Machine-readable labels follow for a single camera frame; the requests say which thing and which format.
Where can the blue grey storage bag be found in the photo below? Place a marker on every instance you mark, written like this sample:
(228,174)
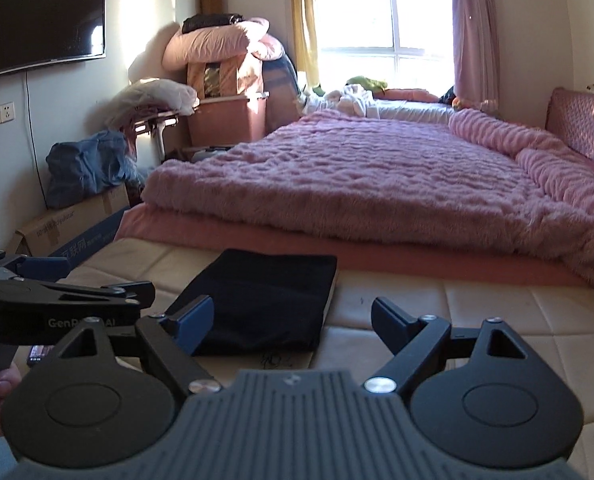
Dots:
(279,90)

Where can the pink plastic storage bin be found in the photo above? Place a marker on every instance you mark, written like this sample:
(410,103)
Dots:
(227,120)

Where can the pink curtain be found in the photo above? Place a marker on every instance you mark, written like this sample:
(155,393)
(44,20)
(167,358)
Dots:
(474,35)

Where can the black wall television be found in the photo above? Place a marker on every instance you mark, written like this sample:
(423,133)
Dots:
(47,30)

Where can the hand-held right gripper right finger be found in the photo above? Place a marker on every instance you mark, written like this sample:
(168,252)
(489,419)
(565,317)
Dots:
(387,325)

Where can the black pants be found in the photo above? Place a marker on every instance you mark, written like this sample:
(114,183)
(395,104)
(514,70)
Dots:
(267,295)

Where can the cardboard box with blue band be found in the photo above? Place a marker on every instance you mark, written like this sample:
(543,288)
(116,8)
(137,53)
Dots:
(77,220)

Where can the black folded cloth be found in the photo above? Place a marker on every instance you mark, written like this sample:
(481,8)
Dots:
(209,21)

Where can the yellow curtain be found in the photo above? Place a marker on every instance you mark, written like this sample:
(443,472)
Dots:
(304,20)

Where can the beige quilt storage bag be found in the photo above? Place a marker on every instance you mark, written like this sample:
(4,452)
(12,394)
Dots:
(227,77)

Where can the white bedding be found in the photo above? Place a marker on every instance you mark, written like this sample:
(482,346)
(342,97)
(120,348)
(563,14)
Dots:
(412,110)

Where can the pink mattress pad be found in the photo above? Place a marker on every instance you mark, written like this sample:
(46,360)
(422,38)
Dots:
(227,237)

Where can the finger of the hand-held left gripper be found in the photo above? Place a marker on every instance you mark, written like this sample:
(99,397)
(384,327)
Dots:
(144,294)
(42,266)

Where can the white cloth pile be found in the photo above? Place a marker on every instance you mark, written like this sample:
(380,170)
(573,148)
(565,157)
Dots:
(147,97)

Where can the white crumpled clothes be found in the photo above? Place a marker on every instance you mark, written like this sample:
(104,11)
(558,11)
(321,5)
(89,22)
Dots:
(349,100)

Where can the smartphone with lit screen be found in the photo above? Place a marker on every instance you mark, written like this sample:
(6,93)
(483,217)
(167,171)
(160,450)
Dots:
(38,355)

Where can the pink quilted headboard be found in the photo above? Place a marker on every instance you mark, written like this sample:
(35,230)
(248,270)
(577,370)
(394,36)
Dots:
(584,125)

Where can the pink long cushion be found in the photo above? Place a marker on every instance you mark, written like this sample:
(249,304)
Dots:
(407,95)

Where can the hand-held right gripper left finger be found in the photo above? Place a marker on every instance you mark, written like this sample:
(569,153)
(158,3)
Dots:
(197,320)

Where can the window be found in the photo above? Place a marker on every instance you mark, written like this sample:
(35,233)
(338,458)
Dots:
(377,15)

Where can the blue cloth bundle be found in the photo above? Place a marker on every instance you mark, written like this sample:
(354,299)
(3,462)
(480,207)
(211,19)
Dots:
(82,165)

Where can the pink fuzzy blanket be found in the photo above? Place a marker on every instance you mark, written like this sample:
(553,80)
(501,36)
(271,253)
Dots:
(352,175)

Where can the green cloth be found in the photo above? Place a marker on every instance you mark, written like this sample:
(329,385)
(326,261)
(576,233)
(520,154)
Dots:
(367,82)

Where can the pink folded quilts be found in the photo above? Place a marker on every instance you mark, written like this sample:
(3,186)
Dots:
(212,42)

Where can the folding table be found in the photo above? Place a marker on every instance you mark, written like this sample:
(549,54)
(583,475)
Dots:
(159,122)

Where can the person's left hand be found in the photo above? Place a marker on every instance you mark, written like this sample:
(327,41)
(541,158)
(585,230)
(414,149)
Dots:
(4,387)

